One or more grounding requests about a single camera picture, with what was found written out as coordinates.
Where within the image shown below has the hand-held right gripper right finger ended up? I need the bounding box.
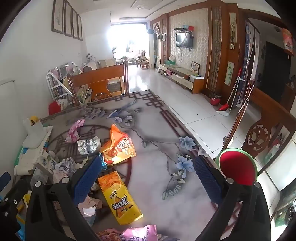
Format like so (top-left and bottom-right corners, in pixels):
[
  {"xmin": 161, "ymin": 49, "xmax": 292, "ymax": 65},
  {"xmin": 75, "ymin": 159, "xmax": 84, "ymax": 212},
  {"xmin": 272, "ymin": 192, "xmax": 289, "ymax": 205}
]
[{"xmin": 194, "ymin": 156, "xmax": 271, "ymax": 241}]

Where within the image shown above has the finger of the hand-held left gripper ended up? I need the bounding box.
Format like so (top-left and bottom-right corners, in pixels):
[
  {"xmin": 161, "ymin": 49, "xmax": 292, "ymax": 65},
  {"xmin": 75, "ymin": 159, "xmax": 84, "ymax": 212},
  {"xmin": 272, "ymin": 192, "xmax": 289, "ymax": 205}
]
[
  {"xmin": 0, "ymin": 172, "xmax": 11, "ymax": 194},
  {"xmin": 3, "ymin": 179, "xmax": 33, "ymax": 209}
]

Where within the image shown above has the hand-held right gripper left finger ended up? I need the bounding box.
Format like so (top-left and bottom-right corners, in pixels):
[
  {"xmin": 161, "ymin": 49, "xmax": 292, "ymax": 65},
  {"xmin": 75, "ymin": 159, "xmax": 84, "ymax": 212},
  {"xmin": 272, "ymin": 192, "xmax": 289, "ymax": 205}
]
[{"xmin": 25, "ymin": 156, "xmax": 102, "ymax": 241}]

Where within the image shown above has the yellow juice carton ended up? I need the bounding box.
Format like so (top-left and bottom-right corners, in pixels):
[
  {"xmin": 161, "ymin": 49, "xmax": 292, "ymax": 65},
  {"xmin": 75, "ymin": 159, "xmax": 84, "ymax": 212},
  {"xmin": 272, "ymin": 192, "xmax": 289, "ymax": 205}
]
[{"xmin": 97, "ymin": 171, "xmax": 144, "ymax": 226}]

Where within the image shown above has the pink foil wrapper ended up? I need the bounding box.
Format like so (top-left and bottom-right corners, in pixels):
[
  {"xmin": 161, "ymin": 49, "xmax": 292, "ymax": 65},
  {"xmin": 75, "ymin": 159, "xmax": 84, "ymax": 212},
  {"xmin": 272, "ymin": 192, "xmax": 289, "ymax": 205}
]
[{"xmin": 65, "ymin": 118, "xmax": 85, "ymax": 143}]

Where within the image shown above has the blue snack wrapper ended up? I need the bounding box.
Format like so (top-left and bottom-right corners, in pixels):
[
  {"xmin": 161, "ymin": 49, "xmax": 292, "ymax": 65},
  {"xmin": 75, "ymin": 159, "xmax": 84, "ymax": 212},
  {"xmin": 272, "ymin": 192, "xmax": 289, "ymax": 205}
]
[{"xmin": 99, "ymin": 152, "xmax": 108, "ymax": 169}]

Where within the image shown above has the crumpled clear plastic bag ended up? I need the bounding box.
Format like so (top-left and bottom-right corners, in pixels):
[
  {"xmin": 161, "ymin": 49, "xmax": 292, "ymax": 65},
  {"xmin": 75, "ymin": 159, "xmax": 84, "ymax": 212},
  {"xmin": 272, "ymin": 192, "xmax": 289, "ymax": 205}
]
[{"xmin": 53, "ymin": 158, "xmax": 80, "ymax": 183}]

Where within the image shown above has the crumpled printed paper cup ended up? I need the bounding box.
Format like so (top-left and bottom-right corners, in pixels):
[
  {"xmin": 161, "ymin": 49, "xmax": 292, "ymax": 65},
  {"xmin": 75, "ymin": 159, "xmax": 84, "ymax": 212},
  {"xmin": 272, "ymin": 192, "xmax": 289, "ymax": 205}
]
[{"xmin": 76, "ymin": 136, "xmax": 101, "ymax": 155}]

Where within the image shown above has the red round green-rimmed stool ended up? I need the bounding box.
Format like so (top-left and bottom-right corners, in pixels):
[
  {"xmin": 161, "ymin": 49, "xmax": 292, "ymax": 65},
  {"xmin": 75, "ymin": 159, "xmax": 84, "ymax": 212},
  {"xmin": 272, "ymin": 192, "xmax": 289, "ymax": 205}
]
[{"xmin": 215, "ymin": 148, "xmax": 258, "ymax": 186}]

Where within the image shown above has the orange snack bag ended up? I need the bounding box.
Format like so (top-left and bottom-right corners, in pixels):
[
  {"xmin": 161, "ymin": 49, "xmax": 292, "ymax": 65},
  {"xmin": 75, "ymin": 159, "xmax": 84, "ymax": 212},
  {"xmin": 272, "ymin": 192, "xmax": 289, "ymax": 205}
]
[{"xmin": 99, "ymin": 123, "xmax": 137, "ymax": 166}]

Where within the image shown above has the white foam stand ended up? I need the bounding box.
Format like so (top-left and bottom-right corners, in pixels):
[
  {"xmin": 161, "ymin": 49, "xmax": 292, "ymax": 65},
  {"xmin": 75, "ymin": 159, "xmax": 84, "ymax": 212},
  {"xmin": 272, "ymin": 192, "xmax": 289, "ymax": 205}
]
[{"xmin": 22, "ymin": 117, "xmax": 53, "ymax": 149}]

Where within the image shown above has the red broom with dustpan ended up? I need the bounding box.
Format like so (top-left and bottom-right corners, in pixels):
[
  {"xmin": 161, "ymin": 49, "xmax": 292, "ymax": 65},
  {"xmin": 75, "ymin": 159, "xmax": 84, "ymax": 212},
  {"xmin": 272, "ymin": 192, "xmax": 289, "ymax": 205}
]
[{"xmin": 216, "ymin": 67, "xmax": 243, "ymax": 117}]

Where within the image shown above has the pink snack packet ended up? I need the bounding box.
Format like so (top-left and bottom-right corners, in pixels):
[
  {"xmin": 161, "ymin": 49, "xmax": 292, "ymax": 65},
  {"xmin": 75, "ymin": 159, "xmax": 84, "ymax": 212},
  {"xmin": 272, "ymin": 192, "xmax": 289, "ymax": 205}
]
[{"xmin": 97, "ymin": 224, "xmax": 162, "ymax": 241}]

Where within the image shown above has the red bucket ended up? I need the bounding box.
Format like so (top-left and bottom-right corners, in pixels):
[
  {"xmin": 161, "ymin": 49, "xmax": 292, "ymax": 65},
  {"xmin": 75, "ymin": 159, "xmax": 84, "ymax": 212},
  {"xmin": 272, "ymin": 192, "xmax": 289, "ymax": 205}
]
[{"xmin": 209, "ymin": 93, "xmax": 221, "ymax": 106}]

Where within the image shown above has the carved wooden dining chair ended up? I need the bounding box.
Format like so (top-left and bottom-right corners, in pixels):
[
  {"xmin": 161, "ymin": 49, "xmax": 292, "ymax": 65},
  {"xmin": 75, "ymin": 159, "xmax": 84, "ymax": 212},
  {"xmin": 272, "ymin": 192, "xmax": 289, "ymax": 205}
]
[{"xmin": 223, "ymin": 80, "xmax": 296, "ymax": 176}]

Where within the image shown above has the red bag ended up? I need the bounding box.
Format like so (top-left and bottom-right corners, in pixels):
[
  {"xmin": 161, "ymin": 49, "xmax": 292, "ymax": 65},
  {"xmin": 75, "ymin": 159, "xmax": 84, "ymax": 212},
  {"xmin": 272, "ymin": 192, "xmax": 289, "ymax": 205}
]
[{"xmin": 48, "ymin": 100, "xmax": 67, "ymax": 115}]

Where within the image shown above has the wooden television cabinet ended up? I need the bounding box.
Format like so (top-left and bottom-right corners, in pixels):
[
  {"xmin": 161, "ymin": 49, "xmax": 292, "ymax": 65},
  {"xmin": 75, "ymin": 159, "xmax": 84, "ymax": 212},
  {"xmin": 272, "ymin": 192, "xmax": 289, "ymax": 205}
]
[{"xmin": 159, "ymin": 63, "xmax": 205, "ymax": 94}]

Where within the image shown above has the white wire rack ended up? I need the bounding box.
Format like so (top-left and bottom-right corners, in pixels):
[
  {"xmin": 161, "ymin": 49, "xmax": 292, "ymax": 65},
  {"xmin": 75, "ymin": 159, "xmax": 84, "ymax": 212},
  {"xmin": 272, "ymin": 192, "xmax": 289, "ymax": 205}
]
[{"xmin": 46, "ymin": 62, "xmax": 79, "ymax": 102}]

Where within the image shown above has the bamboo painted wall panel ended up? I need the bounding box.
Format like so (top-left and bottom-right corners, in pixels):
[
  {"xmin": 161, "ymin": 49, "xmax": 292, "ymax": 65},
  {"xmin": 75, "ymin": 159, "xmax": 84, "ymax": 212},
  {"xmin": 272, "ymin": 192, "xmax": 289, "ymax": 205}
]
[{"xmin": 225, "ymin": 61, "xmax": 235, "ymax": 86}]

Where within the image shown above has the hanging wall calendar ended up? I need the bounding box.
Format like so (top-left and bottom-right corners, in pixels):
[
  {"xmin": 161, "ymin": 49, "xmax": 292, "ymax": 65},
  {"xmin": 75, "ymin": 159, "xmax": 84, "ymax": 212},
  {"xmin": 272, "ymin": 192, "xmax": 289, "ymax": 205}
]
[{"xmin": 245, "ymin": 21, "xmax": 260, "ymax": 81}]

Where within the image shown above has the wall-mounted television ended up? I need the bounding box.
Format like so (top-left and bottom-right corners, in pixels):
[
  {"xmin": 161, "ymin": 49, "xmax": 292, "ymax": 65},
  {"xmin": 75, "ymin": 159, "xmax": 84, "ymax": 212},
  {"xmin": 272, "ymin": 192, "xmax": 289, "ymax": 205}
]
[{"xmin": 176, "ymin": 32, "xmax": 193, "ymax": 49}]

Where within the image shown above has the wall shelf with containers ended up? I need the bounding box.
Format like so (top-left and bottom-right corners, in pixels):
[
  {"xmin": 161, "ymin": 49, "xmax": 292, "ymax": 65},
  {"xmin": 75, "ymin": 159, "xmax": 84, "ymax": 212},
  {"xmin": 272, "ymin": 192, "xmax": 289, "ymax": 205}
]
[{"xmin": 174, "ymin": 25, "xmax": 195, "ymax": 33}]

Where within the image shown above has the framed wall picture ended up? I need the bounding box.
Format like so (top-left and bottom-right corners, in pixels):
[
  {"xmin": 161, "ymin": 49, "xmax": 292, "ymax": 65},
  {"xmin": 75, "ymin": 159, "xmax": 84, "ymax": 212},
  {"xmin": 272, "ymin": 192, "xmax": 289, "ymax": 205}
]
[
  {"xmin": 51, "ymin": 0, "xmax": 64, "ymax": 35},
  {"xmin": 77, "ymin": 14, "xmax": 83, "ymax": 41},
  {"xmin": 72, "ymin": 8, "xmax": 78, "ymax": 39},
  {"xmin": 64, "ymin": 0, "xmax": 73, "ymax": 37}
]

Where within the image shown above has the tall painted wall panel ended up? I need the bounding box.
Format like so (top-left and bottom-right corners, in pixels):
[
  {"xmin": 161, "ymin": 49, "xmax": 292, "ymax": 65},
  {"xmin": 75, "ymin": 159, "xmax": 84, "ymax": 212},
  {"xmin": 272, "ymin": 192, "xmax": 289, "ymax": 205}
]
[{"xmin": 229, "ymin": 12, "xmax": 237, "ymax": 44}]

